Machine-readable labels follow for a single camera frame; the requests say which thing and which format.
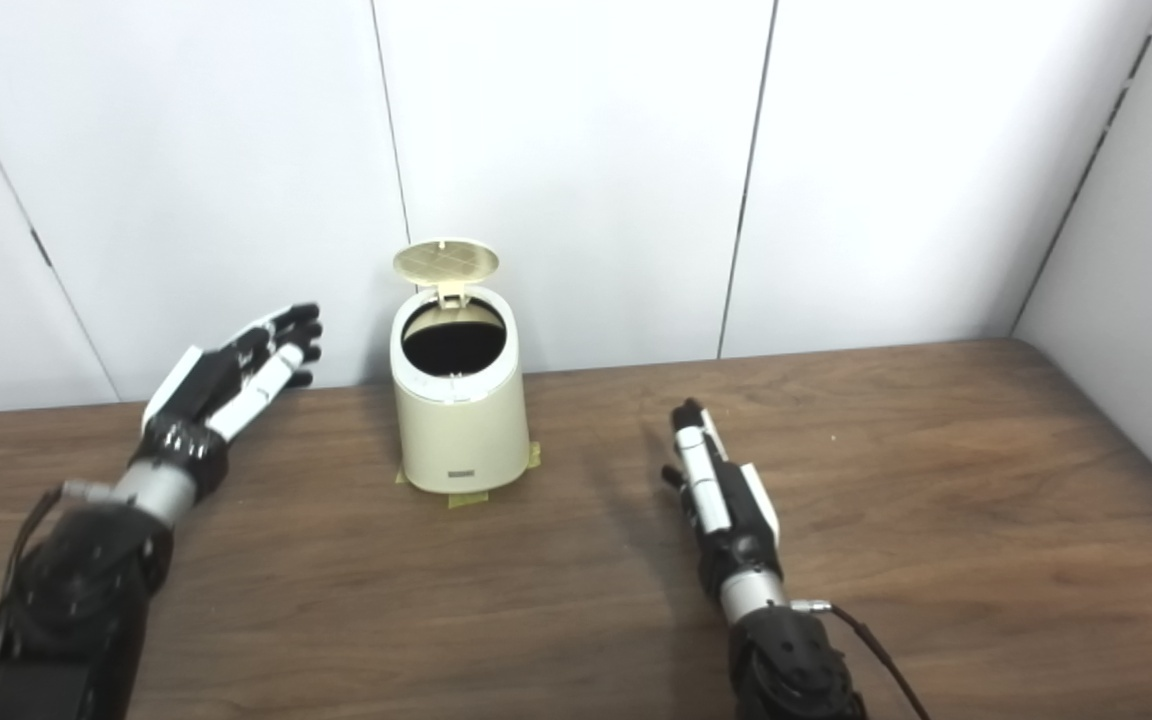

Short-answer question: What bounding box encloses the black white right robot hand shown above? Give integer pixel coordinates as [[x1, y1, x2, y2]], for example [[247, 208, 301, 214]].
[[661, 399, 787, 601]]

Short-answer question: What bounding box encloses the cream-colored bin body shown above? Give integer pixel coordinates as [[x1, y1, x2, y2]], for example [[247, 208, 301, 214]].
[[389, 285, 532, 495]]

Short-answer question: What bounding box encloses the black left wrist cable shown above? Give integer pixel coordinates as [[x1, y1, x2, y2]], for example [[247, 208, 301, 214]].
[[0, 480, 122, 641]]

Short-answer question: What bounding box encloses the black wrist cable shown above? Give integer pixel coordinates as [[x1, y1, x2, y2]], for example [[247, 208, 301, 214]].
[[0, 480, 122, 641], [788, 598, 932, 720]]

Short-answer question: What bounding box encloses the cream round bin lid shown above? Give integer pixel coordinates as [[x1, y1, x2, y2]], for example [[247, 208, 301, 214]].
[[393, 238, 500, 309]]

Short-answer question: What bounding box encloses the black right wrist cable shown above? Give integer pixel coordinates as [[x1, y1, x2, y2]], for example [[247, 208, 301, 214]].
[[788, 598, 932, 720]]

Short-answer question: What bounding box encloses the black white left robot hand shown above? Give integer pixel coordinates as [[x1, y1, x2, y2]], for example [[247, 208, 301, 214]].
[[131, 303, 324, 498]]

